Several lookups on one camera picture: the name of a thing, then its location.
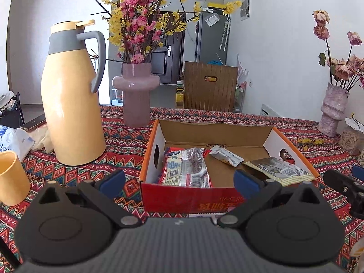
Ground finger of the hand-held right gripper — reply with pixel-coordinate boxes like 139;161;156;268
323;169;364;201
351;165;364;182

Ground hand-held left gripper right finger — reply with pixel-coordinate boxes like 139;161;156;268
217;169;332;229

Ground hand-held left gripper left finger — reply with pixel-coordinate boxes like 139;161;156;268
36;171;145;228

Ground small white snack packet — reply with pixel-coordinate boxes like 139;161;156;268
209;145;244;167

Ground large yellow-bordered snack packet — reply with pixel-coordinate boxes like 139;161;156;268
243;156;316;187

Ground red and silver snack packet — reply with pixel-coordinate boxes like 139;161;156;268
158;147;213;189

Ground red cardboard box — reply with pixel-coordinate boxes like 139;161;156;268
139;119;319;214

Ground person's right forearm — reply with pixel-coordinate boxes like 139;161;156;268
350;242;364;266

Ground red patterned tablecloth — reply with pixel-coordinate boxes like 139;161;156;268
0;105;364;270

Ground clear jar of wood chips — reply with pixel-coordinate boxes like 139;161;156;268
338;117;364;156

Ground fallen yellow petals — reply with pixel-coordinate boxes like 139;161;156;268
297;138;323;150

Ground textured pink ceramic vase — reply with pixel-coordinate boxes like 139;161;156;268
318;82;350;138

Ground yellow thermos jug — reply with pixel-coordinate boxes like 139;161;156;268
40;20;107;166

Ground cream cloth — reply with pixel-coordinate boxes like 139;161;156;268
30;126;54;154

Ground small storage rack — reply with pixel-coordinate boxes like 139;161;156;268
234;81;247;113

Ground brown wooden chair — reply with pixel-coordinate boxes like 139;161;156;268
183;61;239;113

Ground brown smartphone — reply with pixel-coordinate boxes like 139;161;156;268
20;114;47;133

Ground yellow ceramic mug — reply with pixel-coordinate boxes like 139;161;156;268
0;151;31;207

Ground dried rose bouquet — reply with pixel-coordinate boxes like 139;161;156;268
313;9;364;91

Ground white plastic bag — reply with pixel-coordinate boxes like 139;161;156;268
0;125;36;162

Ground bottle with yellow label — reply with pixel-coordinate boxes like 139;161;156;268
176;81;185;108

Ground black folding chair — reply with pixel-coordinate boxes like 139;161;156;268
0;92;25;128

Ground dark entrance door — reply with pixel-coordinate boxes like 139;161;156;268
149;11;185;85

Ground grey refrigerator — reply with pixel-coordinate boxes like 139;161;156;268
195;10;231;64

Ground hanging folded umbrella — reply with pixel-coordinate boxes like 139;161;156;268
219;14;231;51

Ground pink and yellow blossom branches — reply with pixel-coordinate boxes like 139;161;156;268
72;0;242;64

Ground yellow box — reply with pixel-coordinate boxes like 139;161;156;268
207;1;228;11

